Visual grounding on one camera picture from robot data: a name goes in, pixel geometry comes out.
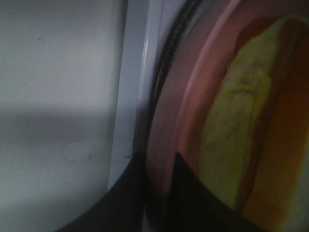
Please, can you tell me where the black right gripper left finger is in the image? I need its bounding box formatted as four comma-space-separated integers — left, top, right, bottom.
59, 153, 147, 232

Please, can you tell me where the sandwich with yellow filling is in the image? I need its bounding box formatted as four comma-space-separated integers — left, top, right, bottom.
197, 15, 309, 232

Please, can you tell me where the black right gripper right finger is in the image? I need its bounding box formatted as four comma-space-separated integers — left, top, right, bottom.
167, 152, 263, 232

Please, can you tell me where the pink round plate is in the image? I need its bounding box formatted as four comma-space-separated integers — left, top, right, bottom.
146, 0, 294, 232

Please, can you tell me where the white microwave oven body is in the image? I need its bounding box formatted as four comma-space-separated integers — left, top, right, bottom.
107, 0, 185, 189

